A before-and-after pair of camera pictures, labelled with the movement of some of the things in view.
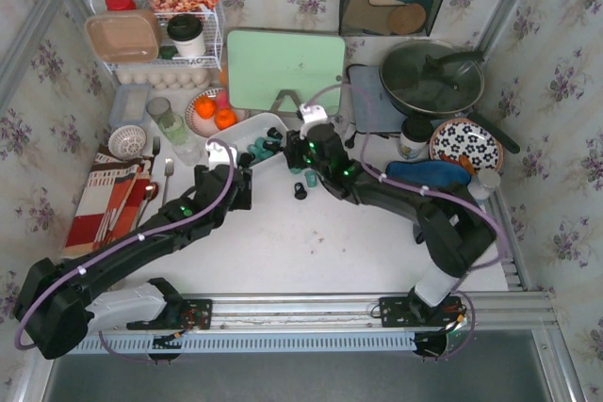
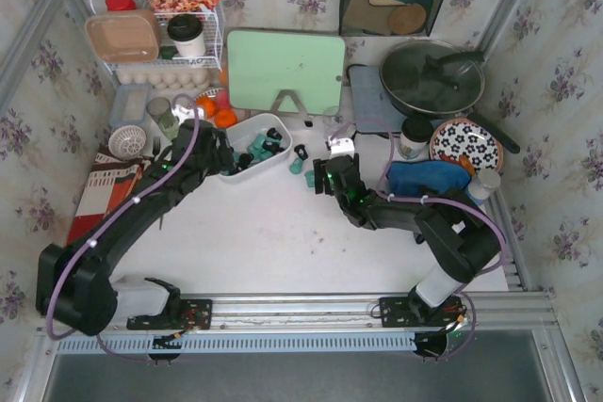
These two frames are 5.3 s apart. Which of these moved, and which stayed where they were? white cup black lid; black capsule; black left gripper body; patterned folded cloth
Moved: black left gripper body
Stayed: black capsule; patterned folded cloth; white cup black lid
